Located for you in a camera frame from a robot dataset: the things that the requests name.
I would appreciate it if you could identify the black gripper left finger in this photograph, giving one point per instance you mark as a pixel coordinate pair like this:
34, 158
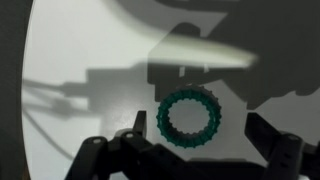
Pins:
133, 153

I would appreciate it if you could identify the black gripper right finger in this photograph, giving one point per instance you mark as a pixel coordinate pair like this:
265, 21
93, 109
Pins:
283, 150

